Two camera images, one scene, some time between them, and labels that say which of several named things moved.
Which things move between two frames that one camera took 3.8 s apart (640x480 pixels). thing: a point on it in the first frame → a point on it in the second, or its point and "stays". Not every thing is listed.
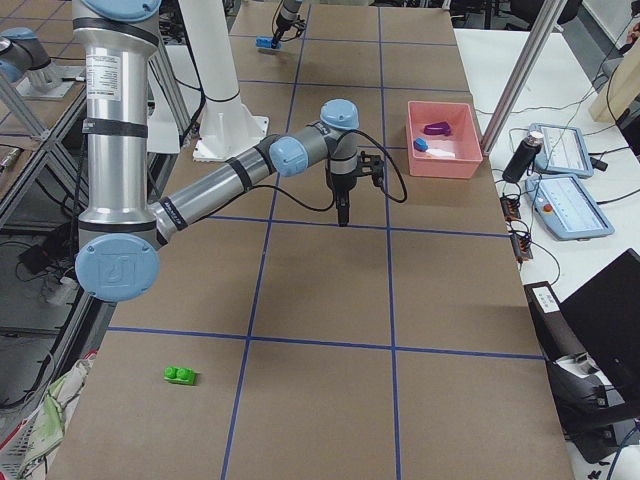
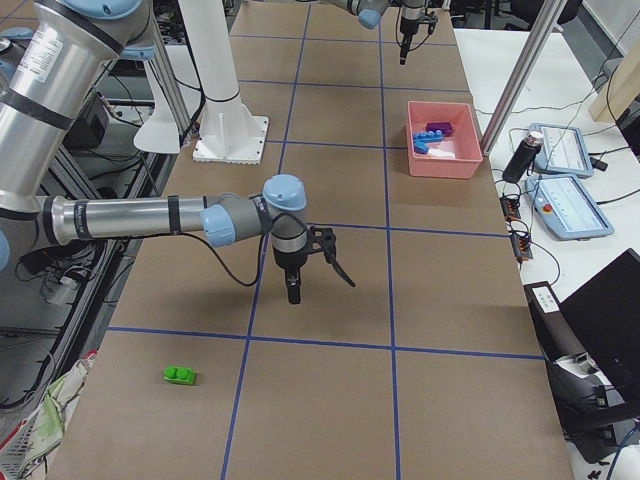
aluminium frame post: [548, 14] stays
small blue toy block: [420, 144] stays
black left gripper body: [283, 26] → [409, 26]
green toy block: [180, 375] stays
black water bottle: [524, 157] stays
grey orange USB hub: [510, 207] stays
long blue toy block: [265, 42] → [427, 135]
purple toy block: [440, 128] stays
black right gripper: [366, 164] → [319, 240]
